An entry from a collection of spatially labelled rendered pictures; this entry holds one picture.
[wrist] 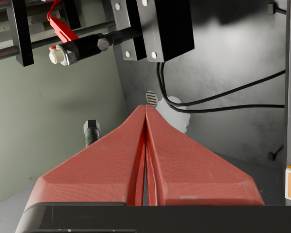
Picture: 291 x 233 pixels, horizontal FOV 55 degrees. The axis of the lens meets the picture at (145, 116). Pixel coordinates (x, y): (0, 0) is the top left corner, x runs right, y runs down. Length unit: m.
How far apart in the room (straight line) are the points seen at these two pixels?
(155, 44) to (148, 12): 0.05
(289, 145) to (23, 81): 0.53
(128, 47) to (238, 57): 0.20
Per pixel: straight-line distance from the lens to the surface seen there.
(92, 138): 0.36
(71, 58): 0.36
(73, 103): 0.73
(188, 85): 0.63
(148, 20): 0.44
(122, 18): 0.49
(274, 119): 0.56
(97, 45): 0.40
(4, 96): 0.66
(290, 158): 0.43
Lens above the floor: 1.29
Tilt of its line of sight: 36 degrees down
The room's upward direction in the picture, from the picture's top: 120 degrees counter-clockwise
